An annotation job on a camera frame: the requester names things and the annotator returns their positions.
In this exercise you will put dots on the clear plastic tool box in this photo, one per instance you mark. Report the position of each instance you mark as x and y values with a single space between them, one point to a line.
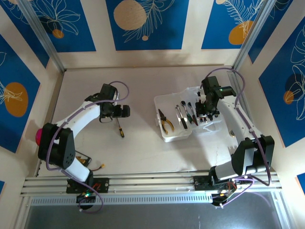
176 137

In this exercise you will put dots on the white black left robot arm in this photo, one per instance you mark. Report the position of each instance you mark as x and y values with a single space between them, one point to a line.
81 117

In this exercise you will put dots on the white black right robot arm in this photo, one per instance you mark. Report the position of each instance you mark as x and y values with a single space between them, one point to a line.
233 114

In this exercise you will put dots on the black bit holder case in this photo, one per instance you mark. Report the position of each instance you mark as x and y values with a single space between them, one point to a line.
84 160

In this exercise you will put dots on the magenta dome white base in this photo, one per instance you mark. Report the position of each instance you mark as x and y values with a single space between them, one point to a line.
38 137

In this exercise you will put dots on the left controller board green light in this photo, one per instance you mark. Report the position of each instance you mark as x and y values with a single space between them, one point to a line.
85 196

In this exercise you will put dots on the aluminium side rail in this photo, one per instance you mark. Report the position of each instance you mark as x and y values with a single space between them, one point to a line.
234 81

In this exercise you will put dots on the aluminium corner post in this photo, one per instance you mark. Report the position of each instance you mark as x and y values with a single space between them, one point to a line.
252 35
47 43

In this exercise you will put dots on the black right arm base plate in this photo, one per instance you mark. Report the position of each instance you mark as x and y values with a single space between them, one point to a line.
200 183

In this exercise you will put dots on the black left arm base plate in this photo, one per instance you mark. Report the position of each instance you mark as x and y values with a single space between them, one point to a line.
102 184

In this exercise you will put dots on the aluminium front frame rails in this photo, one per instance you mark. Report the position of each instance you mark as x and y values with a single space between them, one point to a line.
155 181

